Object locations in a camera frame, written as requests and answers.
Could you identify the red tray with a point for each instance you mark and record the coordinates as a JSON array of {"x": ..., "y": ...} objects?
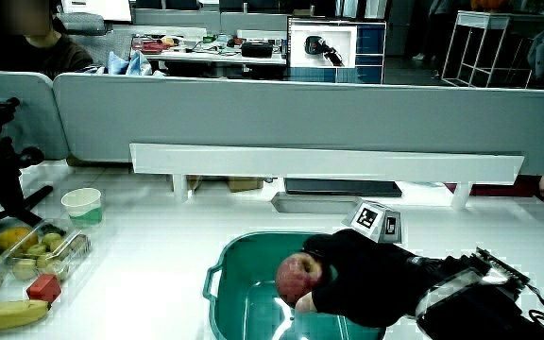
[{"x": 151, "y": 46}]

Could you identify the yellow banana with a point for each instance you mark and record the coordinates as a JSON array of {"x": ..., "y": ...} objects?
[{"x": 3, "y": 314}]

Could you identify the person's right forearm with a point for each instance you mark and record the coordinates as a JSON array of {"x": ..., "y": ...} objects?
[{"x": 470, "y": 316}]

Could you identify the cluster of small green fruits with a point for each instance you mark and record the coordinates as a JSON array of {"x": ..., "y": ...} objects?
[{"x": 45, "y": 260}]

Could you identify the brown cardboard box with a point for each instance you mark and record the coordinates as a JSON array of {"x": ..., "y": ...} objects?
[{"x": 246, "y": 183}]

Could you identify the white green paper cup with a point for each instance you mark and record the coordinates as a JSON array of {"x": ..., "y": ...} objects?
[{"x": 83, "y": 207}]

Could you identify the black camera tripod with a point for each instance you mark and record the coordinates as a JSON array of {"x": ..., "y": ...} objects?
[{"x": 5, "y": 175}]

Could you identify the flat black laptop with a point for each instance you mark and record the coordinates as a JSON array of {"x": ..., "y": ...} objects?
[{"x": 343, "y": 187}]

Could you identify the white desk shelf riser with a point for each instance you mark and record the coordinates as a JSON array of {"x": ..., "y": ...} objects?
[{"x": 324, "y": 163}]

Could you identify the grey shallow tray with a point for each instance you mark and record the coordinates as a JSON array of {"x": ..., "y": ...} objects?
[{"x": 314, "y": 203}]

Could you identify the black case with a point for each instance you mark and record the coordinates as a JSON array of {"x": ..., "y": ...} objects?
[{"x": 256, "y": 49}]

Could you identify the green plastic basin plate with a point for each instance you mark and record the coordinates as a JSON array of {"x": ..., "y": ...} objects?
[{"x": 234, "y": 283}]

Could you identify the red block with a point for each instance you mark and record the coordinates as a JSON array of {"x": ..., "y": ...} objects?
[{"x": 44, "y": 287}]

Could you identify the grey office chair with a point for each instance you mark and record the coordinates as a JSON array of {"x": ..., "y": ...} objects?
[{"x": 83, "y": 23}]

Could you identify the red apple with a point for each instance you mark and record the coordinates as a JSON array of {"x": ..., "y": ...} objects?
[{"x": 295, "y": 278}]

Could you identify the narrow grey partition panel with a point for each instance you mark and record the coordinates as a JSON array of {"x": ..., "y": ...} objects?
[{"x": 26, "y": 108}]

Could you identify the blue plastic bag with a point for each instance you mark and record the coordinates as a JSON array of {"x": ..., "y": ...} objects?
[{"x": 128, "y": 63}]

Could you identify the white office desk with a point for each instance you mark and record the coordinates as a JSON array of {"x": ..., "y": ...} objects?
[{"x": 215, "y": 57}]

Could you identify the clear plastic fruit container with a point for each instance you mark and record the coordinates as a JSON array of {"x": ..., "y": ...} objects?
[{"x": 71, "y": 257}]

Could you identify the white metal rack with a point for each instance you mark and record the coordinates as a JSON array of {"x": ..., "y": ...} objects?
[{"x": 482, "y": 21}]

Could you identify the wide grey partition panel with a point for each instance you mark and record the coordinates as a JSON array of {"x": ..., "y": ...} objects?
[{"x": 300, "y": 115}]

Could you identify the orange mango fruit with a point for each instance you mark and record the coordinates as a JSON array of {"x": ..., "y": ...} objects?
[{"x": 14, "y": 238}]

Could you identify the dark red box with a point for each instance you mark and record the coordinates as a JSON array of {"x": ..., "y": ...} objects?
[{"x": 503, "y": 189}]

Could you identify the person's right hand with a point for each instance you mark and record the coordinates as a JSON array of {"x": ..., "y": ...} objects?
[{"x": 371, "y": 283}]

